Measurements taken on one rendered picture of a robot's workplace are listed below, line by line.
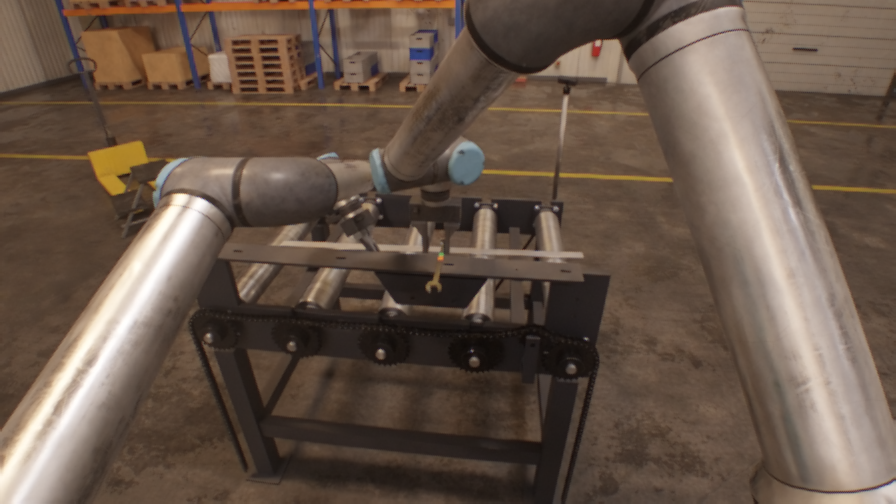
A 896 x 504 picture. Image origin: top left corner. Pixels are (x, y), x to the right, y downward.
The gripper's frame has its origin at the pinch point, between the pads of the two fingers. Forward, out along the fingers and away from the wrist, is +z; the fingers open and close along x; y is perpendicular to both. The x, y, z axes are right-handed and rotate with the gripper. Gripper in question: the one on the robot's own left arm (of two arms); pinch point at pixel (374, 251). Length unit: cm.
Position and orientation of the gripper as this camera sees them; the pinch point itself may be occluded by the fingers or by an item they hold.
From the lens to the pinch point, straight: 148.8
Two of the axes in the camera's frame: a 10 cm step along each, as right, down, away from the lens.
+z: 4.6, 8.8, 1.2
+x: 2.4, -2.6, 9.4
